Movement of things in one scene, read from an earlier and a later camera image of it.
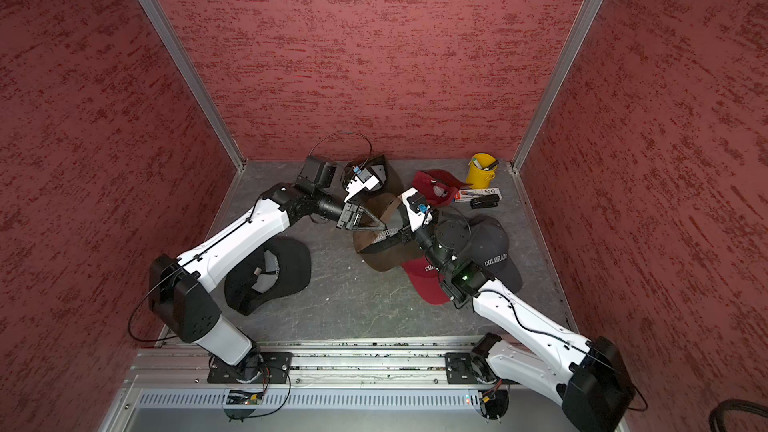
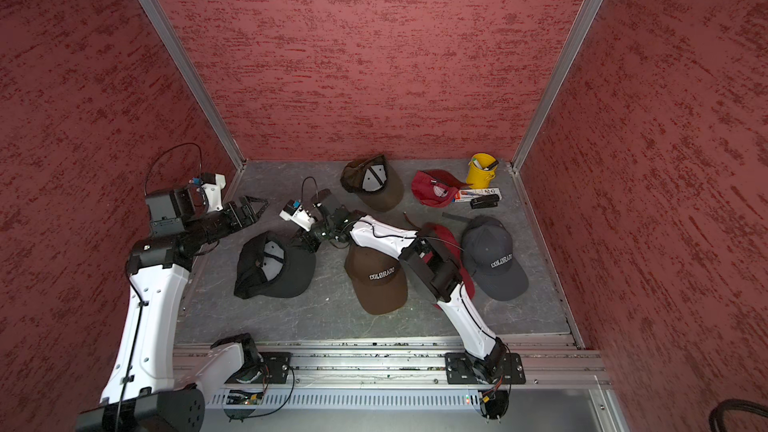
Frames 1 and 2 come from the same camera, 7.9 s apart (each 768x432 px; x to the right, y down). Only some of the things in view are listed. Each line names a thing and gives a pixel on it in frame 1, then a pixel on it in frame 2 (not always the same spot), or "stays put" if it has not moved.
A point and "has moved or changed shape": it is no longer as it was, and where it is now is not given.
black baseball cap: [295, 264] has moved or changed shape
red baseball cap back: [438, 187] stays put
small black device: [485, 201] stays put
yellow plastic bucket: [481, 170] stays put
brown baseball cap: [386, 254] has moved or changed shape
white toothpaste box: [468, 195] stays put
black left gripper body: [347, 215] -> [231, 218]
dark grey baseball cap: [489, 249] stays put
